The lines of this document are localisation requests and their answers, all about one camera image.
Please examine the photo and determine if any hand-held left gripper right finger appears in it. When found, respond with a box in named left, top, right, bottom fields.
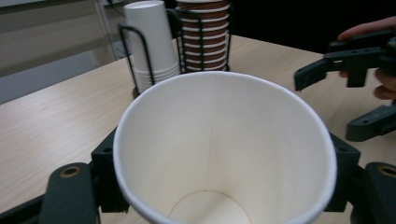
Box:
left=323, top=132, right=362, bottom=213

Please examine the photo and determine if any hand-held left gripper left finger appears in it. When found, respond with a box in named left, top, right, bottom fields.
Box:
left=91, top=125, right=131, bottom=215

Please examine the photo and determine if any stack of brown cups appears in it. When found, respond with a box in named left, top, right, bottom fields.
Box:
left=175, top=0, right=232, bottom=73

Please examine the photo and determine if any white paper cup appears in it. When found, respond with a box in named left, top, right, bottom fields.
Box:
left=112, top=70, right=338, bottom=224

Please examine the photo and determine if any black wire cup holder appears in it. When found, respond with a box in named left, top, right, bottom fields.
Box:
left=118, top=0, right=233, bottom=99

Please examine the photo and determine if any stack of white cups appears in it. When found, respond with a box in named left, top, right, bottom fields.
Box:
left=123, top=0, right=181, bottom=94

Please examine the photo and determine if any beige partition post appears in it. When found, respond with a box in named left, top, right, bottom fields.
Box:
left=92, top=0, right=121, bottom=61

